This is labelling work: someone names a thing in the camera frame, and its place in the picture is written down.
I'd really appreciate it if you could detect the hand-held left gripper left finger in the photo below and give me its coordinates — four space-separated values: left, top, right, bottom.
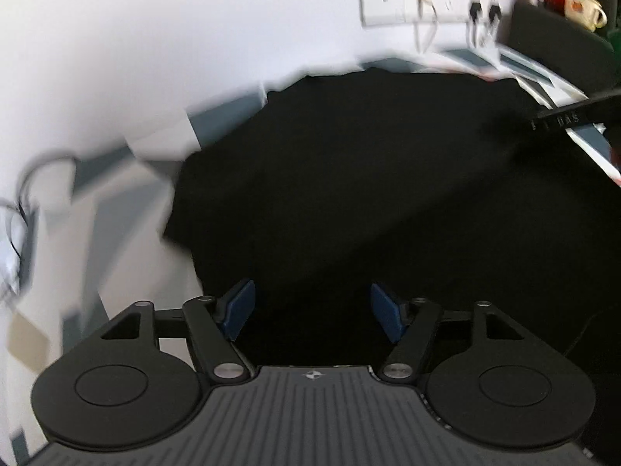
98 279 258 386

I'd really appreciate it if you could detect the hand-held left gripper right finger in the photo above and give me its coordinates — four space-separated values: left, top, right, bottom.
369 282 527 384

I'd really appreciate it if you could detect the black sweater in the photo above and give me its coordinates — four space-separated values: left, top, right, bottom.
162 65 621 447

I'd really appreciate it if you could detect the black box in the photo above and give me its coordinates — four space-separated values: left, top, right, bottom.
505 1 618 99

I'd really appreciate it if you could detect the cream mug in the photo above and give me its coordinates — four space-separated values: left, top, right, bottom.
565 0 609 30

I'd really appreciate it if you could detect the black plug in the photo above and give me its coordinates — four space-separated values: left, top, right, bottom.
467 0 484 45
486 2 504 43

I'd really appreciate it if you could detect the geometric patterned mat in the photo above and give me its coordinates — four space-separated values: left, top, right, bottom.
0 46 621 453

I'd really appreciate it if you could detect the black cable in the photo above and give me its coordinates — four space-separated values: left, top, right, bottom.
0 153 81 273

